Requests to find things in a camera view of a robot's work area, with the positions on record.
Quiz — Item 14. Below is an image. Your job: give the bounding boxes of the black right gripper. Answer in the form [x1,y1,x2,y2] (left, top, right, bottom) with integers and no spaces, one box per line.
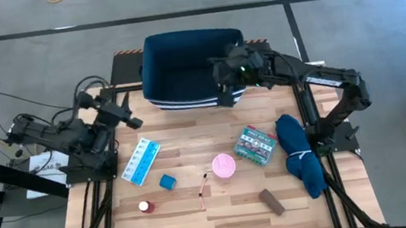
[206,40,270,111]

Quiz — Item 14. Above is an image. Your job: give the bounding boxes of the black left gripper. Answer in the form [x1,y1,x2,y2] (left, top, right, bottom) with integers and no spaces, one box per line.
[95,90,145,135]

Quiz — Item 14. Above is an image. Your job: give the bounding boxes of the blue white weekly pill organizer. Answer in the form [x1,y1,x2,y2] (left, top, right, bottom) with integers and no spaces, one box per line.
[117,135,165,189]

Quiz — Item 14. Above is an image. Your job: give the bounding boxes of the green first aid kit box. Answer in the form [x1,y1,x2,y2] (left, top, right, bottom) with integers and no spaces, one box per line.
[230,121,282,170]

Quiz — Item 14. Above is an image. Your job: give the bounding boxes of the small blue cube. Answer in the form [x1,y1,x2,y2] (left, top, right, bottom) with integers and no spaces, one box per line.
[157,172,178,192]

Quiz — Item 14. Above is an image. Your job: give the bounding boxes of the pink round lidded container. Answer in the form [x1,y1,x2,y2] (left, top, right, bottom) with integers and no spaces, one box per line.
[210,151,238,181]

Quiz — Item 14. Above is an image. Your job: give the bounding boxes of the red bottle with white cap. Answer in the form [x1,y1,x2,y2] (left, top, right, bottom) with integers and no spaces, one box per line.
[137,198,158,216]

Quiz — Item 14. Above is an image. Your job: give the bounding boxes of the thin pink cord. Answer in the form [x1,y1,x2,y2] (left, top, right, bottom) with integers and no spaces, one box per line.
[194,169,219,212]

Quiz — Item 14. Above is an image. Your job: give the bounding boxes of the brown wooden block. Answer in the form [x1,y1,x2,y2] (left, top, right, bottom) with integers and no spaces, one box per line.
[257,186,287,219]

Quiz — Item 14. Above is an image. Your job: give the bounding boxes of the navy white striped fabric basket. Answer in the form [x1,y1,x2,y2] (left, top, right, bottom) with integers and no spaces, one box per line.
[135,24,252,116]

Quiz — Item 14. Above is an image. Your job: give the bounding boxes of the white paper sheet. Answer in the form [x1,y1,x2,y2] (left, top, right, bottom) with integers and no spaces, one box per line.
[21,148,75,200]

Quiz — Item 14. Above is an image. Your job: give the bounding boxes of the blue rolled cloth bundle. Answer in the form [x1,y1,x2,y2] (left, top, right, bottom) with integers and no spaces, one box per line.
[273,109,330,203]

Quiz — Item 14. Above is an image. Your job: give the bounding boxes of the black aluminium table frame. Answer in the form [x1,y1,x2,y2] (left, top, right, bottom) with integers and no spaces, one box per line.
[27,54,393,228]

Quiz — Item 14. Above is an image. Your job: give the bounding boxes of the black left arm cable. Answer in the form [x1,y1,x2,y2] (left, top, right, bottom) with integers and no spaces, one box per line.
[70,73,113,106]

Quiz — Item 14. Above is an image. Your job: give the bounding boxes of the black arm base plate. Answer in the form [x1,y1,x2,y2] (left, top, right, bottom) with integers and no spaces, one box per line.
[62,149,122,186]
[303,119,361,156]

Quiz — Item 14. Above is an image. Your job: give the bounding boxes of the black floor cable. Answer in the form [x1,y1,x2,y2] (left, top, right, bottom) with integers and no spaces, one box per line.
[0,204,71,228]
[0,82,73,117]

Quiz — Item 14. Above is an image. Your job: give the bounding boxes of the white string tie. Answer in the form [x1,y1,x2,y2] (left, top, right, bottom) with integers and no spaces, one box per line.
[287,149,314,161]

